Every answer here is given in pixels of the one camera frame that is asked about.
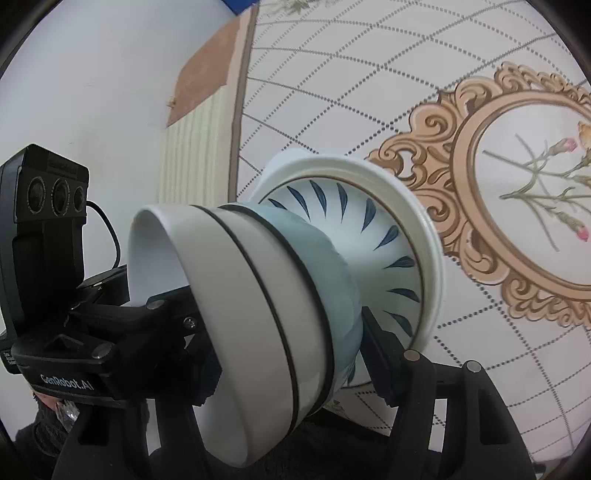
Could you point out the blue object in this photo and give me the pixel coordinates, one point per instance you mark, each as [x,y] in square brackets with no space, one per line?
[240,5]

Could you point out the white bowl with black stripes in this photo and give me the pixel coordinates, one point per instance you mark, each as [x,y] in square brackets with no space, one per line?
[249,392]

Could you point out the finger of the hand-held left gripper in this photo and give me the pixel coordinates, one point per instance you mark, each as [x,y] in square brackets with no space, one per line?
[108,286]
[157,318]

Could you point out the blue leaf pattern plate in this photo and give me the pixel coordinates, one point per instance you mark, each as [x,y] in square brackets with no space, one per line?
[355,217]

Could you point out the tan tablecloth tassel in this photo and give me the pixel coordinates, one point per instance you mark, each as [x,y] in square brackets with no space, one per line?
[171,101]

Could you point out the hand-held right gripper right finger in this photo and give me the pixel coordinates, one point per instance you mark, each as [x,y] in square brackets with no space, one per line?
[383,369]

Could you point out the light blue bowl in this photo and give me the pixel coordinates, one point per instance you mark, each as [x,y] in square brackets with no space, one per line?
[341,300]

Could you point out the white plate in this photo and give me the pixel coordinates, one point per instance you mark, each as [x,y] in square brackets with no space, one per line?
[277,162]
[429,277]

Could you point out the floral printed tablecloth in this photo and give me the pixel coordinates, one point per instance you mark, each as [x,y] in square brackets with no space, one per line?
[346,92]

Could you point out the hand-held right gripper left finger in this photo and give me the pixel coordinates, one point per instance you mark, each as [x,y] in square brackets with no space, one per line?
[207,378]

